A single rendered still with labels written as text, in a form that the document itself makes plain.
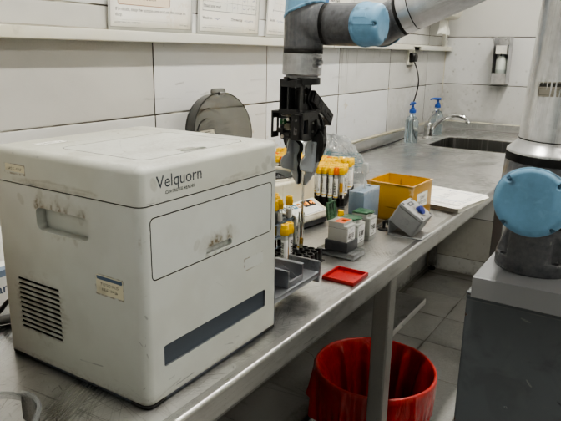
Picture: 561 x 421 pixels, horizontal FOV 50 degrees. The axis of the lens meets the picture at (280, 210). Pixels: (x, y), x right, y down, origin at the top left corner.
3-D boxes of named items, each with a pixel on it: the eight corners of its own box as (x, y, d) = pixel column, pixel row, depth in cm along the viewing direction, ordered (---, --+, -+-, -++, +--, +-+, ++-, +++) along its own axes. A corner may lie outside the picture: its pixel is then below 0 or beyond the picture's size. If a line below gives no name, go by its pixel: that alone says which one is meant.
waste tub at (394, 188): (411, 225, 153) (413, 186, 150) (364, 215, 160) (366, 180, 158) (430, 214, 163) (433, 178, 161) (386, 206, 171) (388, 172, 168)
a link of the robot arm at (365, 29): (398, 3, 109) (343, 3, 115) (376, -1, 100) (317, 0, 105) (395, 48, 111) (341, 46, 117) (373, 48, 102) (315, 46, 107)
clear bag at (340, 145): (328, 176, 210) (330, 137, 206) (303, 168, 224) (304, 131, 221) (374, 172, 219) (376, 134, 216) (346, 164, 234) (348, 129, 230)
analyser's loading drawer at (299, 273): (256, 322, 92) (256, 291, 91) (222, 311, 96) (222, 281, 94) (320, 281, 109) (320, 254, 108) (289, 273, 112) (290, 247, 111)
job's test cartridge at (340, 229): (346, 252, 127) (347, 224, 125) (326, 248, 129) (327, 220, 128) (354, 247, 130) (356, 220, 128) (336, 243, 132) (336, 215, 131)
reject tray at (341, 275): (353, 286, 112) (353, 282, 112) (321, 279, 115) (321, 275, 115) (368, 276, 117) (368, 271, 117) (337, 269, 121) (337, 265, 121)
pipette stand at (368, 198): (367, 234, 145) (370, 194, 142) (341, 229, 148) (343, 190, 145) (382, 224, 153) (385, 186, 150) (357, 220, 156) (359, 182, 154)
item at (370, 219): (368, 241, 139) (370, 214, 137) (350, 238, 141) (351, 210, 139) (375, 237, 142) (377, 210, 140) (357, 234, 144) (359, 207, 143)
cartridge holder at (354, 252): (353, 261, 125) (354, 245, 124) (316, 253, 130) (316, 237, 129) (365, 255, 130) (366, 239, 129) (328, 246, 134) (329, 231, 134)
